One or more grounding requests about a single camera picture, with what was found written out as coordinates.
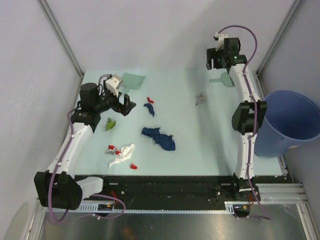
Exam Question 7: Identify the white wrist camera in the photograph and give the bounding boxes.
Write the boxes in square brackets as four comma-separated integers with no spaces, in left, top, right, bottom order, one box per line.
[104,74,123,98]
[213,32,229,51]

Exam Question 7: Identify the left aluminium frame post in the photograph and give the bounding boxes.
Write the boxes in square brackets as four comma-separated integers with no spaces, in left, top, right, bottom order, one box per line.
[36,0,84,80]

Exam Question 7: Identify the blue plastic waste bin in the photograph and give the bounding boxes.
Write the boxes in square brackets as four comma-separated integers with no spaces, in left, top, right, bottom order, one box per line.
[254,90,320,158]

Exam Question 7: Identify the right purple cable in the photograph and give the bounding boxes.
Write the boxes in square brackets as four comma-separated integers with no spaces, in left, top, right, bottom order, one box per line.
[216,25,272,221]

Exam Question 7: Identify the red grey paper scrap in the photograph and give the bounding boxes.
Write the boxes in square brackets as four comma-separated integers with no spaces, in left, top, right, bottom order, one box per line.
[105,145,121,155]

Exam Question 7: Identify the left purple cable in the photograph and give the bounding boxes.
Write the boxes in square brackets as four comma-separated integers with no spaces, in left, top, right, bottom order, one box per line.
[47,73,127,224]

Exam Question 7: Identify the green plastic dustpan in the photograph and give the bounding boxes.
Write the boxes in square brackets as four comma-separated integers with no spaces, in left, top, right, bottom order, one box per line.
[122,72,146,94]

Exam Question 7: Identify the small dark blue paper scrap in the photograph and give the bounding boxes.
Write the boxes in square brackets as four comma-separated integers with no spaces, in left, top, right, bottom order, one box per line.
[143,103,155,117]

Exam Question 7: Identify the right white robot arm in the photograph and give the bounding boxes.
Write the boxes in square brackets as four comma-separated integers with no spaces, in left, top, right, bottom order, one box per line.
[206,33,267,201]

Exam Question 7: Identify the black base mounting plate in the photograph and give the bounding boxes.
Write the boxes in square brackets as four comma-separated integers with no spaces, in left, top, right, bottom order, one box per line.
[73,174,293,211]

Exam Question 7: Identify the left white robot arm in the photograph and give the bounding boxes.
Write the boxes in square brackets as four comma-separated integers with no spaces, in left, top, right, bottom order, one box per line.
[34,77,136,210]

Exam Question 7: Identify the white crumpled paper scrap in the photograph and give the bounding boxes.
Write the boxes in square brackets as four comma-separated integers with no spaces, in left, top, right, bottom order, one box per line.
[108,143,136,169]

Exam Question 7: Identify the right aluminium frame post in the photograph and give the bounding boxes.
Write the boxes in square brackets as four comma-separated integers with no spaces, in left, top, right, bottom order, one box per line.
[256,0,305,76]

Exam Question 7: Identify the small red scrap bottom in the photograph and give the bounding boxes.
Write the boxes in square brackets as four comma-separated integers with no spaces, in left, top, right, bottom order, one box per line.
[130,163,138,170]

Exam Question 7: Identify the purple cable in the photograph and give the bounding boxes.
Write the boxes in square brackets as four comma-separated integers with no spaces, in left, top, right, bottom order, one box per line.
[47,73,127,224]
[216,25,272,221]

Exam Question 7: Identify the grey slotted cable duct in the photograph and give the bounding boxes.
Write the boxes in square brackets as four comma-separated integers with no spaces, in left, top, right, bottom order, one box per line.
[68,201,250,214]

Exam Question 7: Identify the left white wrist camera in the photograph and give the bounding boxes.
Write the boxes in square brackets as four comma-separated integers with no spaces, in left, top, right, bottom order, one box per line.
[104,74,123,98]

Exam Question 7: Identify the green paper scrap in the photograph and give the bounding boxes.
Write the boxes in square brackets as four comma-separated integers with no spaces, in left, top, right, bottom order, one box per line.
[104,117,117,131]

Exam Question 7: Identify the large dark blue paper scrap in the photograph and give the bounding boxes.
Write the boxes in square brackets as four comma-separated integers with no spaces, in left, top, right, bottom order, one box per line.
[141,127,176,151]

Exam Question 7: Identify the aluminium frame post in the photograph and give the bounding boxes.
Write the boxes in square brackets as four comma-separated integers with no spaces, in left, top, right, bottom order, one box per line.
[36,0,84,80]
[256,0,305,76]

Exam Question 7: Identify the small green hand brush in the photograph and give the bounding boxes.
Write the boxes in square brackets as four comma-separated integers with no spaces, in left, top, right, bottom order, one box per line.
[209,72,235,87]

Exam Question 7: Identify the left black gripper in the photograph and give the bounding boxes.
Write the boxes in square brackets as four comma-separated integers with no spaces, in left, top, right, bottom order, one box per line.
[94,80,136,116]

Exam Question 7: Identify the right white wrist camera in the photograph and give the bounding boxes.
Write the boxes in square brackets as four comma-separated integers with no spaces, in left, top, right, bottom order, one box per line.
[213,32,229,51]

